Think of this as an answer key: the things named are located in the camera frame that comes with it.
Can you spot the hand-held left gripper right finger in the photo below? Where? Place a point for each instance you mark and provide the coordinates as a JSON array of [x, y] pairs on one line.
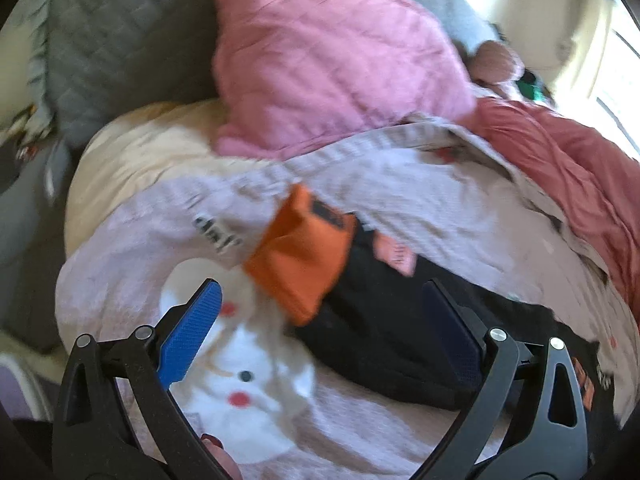
[[450, 332]]

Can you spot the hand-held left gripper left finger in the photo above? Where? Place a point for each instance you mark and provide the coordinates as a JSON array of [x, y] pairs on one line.
[[192, 330]]

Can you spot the black sweater with orange cuffs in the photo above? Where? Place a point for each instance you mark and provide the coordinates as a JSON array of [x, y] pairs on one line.
[[380, 320]]

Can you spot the person's left hand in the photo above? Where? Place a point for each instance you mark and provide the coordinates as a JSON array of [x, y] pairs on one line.
[[222, 460]]

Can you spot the pink printed bunny blanket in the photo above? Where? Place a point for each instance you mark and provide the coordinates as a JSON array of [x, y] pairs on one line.
[[450, 220]]

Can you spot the cream pillow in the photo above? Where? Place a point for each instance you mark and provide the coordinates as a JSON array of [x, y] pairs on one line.
[[150, 160]]

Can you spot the red duvet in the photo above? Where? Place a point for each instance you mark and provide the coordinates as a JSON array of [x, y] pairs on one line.
[[565, 175]]

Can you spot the green object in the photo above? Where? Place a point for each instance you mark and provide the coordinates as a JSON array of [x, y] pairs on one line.
[[531, 86]]

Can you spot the pink plush toy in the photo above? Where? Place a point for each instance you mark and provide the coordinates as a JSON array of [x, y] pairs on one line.
[[495, 60]]

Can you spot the pink quilted pillow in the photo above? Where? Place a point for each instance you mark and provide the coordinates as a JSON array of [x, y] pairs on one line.
[[325, 60]]

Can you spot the bright window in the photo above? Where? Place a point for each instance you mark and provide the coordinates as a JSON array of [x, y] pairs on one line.
[[620, 85]]

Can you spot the grey quilted cushion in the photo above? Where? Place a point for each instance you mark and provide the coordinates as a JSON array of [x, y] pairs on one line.
[[125, 35]]

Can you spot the leaf print cloth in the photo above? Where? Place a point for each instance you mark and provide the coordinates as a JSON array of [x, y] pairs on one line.
[[37, 60]]

